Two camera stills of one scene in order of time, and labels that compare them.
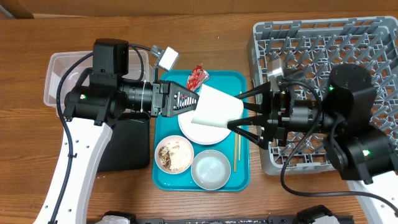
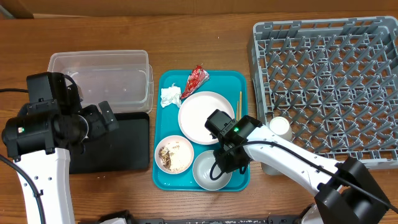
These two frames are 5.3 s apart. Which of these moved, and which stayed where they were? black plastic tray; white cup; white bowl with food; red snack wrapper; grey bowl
Moved: white cup
Stayed: black plastic tray; grey bowl; red snack wrapper; white bowl with food
